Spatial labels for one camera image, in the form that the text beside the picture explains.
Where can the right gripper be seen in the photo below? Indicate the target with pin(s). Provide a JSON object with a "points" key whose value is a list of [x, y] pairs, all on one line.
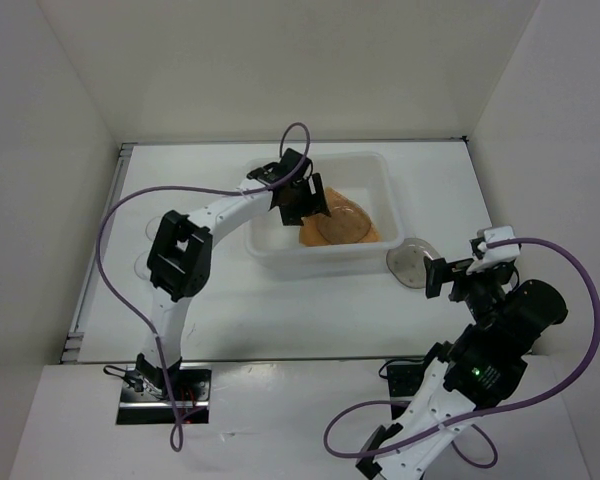
{"points": [[440, 270]]}

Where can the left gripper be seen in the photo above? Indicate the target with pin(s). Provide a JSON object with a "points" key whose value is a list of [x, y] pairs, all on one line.
{"points": [[317, 202]]}

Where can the smoky glass dish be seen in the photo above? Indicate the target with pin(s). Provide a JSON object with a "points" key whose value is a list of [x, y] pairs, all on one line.
{"points": [[348, 223], [406, 262]]}

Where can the woven bamboo triangular plate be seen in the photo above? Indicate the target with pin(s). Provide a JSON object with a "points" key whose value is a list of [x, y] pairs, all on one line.
{"points": [[309, 236]]}

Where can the clear plastic cup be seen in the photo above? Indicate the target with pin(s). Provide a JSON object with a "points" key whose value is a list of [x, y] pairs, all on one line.
{"points": [[152, 228], [141, 268]]}

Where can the clear plastic cup front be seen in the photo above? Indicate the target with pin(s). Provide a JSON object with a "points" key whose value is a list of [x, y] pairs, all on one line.
{"points": [[141, 268]]}

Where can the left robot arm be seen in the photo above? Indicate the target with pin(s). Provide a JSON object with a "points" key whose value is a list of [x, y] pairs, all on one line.
{"points": [[179, 261]]}

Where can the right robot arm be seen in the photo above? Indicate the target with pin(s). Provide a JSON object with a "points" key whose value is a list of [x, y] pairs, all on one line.
{"points": [[480, 369]]}

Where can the translucent plastic bin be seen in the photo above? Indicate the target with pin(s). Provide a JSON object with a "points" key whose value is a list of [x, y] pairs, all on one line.
{"points": [[364, 179]]}

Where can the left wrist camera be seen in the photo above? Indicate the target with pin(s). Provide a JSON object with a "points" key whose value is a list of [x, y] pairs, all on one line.
{"points": [[290, 167]]}

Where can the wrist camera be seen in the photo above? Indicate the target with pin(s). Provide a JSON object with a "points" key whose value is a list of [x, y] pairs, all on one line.
{"points": [[290, 167], [492, 247]]}

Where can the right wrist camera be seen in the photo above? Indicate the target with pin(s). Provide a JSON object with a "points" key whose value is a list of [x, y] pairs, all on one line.
{"points": [[492, 247]]}

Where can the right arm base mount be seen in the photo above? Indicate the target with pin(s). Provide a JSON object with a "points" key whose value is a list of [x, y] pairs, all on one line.
{"points": [[404, 377]]}

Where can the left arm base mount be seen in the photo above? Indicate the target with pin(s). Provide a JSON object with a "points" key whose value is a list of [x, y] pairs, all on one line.
{"points": [[140, 403]]}

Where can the aluminium table edge rail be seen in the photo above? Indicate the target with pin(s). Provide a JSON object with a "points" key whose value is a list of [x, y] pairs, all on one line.
{"points": [[74, 338]]}

